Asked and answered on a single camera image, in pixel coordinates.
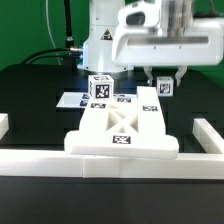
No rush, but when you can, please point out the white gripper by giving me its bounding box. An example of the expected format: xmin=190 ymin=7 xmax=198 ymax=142
xmin=112 ymin=0 xmax=224 ymax=86

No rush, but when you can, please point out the white chair back frame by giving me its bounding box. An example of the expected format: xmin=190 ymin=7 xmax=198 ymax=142
xmin=64 ymin=86 xmax=179 ymax=159

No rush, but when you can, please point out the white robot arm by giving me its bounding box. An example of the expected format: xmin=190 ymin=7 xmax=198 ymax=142
xmin=78 ymin=0 xmax=224 ymax=80

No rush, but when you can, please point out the white sheet with tags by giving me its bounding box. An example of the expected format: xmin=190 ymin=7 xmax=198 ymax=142
xmin=57 ymin=92 xmax=89 ymax=108

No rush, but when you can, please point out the white block at left edge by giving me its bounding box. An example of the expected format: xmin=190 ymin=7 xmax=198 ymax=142
xmin=0 ymin=113 xmax=9 ymax=140

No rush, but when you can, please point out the white U-shaped obstacle fence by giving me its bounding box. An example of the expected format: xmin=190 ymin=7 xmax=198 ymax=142
xmin=0 ymin=119 xmax=224 ymax=180

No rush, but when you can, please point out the black vertical cable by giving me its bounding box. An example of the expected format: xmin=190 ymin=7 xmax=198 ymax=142
xmin=63 ymin=0 xmax=75 ymax=51

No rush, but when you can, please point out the black cable thick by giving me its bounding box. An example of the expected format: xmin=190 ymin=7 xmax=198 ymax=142
xmin=20 ymin=46 xmax=84 ymax=66

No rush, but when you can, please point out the white thin cable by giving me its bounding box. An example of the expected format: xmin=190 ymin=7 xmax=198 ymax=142
xmin=45 ymin=0 xmax=63 ymax=66

